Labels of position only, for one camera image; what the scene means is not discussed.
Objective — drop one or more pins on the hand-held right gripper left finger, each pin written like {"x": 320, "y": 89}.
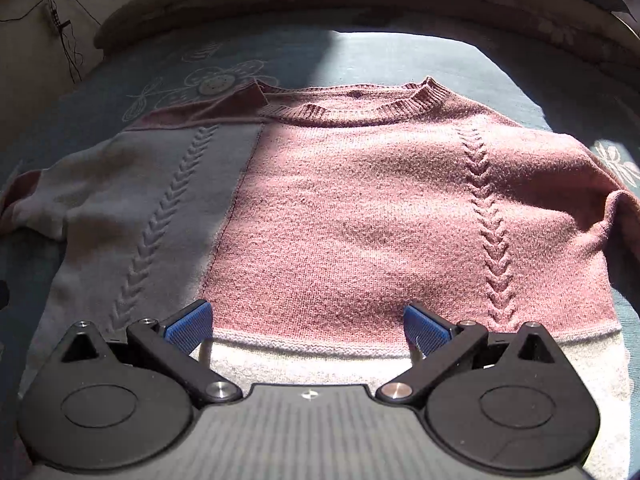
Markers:
{"x": 190, "y": 325}

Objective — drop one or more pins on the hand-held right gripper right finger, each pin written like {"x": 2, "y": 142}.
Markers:
{"x": 425, "y": 331}

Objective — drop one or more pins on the pink and cream knit sweater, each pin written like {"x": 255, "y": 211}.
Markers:
{"x": 360, "y": 210}

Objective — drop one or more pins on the blue floral bed sheet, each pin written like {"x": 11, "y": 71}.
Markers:
{"x": 150, "y": 55}

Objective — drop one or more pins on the folded floral quilt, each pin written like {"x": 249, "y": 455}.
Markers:
{"x": 400, "y": 5}

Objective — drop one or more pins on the white power strip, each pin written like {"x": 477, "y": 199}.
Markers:
{"x": 55, "y": 16}

